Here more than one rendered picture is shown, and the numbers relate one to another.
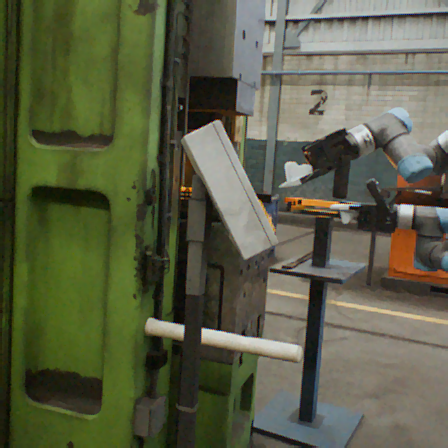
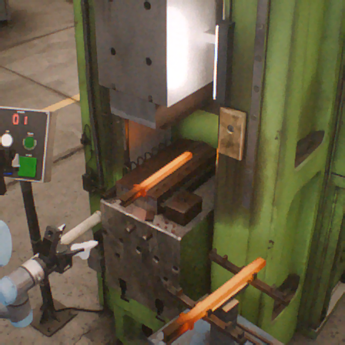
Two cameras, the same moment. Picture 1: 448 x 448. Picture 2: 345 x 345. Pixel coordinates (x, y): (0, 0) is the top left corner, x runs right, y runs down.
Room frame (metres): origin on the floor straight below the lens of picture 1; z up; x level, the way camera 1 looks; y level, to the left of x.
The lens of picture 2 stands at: (2.47, -1.62, 2.17)
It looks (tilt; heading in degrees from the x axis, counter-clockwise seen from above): 33 degrees down; 108
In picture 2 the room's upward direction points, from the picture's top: straight up
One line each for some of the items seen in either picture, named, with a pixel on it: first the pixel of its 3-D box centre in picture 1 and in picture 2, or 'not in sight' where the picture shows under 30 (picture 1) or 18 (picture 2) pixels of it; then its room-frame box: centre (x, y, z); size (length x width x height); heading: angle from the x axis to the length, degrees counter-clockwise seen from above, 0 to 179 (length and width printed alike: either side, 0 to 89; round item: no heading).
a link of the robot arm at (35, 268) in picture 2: (404, 216); (33, 272); (1.67, -0.55, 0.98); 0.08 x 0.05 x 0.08; 161
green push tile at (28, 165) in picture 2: not in sight; (28, 166); (1.37, -0.06, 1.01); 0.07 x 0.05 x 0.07; 6
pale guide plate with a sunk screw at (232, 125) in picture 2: (237, 120); (232, 133); (2.15, -0.02, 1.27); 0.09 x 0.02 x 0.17; 161
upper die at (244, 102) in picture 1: (187, 97); (169, 88); (1.88, 0.16, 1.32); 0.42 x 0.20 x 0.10; 71
